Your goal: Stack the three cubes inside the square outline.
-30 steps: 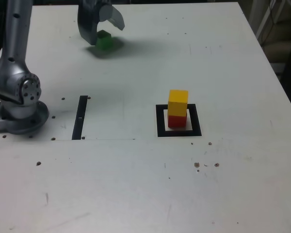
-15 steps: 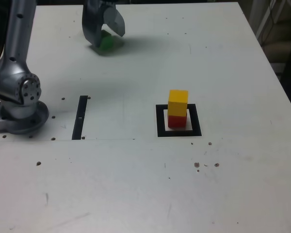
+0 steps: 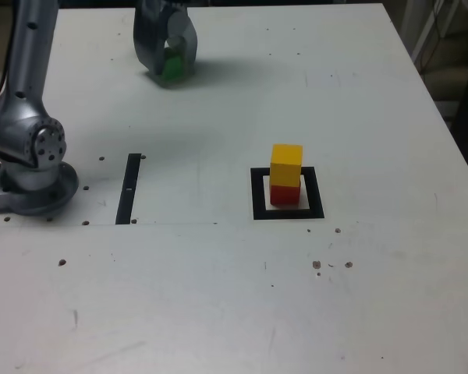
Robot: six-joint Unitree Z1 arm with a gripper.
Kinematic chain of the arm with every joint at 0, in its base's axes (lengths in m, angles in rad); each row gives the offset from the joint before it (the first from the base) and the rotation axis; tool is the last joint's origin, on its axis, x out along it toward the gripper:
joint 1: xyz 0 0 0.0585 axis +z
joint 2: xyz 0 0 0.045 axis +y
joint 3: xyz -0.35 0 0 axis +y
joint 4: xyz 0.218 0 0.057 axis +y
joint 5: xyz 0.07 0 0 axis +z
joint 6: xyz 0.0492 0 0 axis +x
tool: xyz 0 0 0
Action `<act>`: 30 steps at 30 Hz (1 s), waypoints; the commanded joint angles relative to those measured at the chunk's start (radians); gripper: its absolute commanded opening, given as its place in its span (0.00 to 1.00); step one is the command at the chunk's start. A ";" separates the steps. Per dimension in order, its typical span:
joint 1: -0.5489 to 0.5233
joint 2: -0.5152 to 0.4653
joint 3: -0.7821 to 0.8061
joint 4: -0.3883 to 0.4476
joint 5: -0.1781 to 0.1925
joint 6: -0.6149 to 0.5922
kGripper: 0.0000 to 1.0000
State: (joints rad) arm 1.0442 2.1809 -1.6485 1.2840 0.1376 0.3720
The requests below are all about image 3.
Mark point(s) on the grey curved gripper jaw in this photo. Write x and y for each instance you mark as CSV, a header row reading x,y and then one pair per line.
x,y
150,39
179,23

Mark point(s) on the yellow cube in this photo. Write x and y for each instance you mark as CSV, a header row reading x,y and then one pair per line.
x,y
284,167

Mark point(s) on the red cube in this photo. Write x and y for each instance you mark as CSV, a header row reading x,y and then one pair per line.
x,y
284,195

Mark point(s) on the green cube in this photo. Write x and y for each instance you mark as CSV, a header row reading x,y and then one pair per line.
x,y
173,68

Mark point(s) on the black tape square outline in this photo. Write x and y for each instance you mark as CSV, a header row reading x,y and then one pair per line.
x,y
257,195

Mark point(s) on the black tape strip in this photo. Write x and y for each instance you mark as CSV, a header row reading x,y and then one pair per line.
x,y
126,202

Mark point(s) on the white background frame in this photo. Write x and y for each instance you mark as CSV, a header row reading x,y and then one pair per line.
x,y
421,39

